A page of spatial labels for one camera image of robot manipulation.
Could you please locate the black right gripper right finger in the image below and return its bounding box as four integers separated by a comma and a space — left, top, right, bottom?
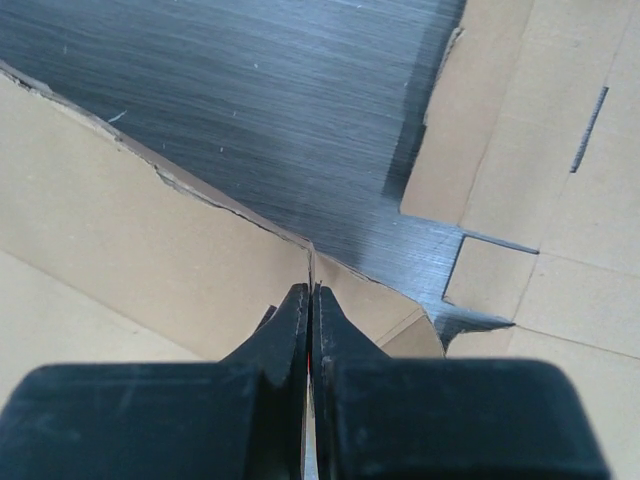
310, 286, 611, 479

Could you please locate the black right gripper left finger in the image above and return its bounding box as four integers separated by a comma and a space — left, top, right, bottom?
1, 284, 309, 479

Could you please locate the brown cardboard box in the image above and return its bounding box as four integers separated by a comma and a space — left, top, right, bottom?
0, 59, 446, 480

